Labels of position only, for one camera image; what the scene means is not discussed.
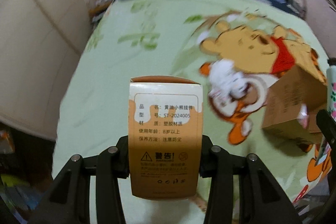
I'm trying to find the Winnie the Pooh green blanket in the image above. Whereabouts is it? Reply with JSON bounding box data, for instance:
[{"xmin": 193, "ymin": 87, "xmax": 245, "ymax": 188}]
[{"xmin": 51, "ymin": 0, "xmax": 333, "ymax": 224}]

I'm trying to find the orange cartoon paper box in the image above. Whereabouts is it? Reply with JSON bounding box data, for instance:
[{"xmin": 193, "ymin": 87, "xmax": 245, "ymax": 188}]
[{"xmin": 128, "ymin": 76, "xmax": 203, "ymax": 200}]

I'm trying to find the white plush dog toy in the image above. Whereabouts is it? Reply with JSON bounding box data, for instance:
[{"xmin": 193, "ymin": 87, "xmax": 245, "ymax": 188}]
[{"xmin": 209, "ymin": 59, "xmax": 248, "ymax": 104}]

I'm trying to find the brown cardboard box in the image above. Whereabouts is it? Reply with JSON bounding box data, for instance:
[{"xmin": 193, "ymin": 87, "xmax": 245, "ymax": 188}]
[{"xmin": 262, "ymin": 65, "xmax": 327, "ymax": 144}]

